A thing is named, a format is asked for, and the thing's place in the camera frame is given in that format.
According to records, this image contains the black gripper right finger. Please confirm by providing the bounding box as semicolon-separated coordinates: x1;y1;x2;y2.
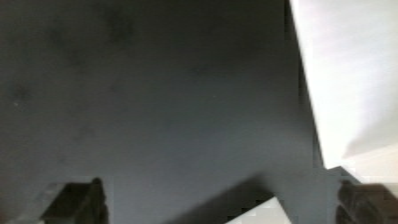
336;181;398;224

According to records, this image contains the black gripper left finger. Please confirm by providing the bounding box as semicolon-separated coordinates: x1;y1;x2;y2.
41;178;111;224

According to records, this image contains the white L-shaped obstacle fence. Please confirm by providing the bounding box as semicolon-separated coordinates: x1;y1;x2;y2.
290;0;398;183

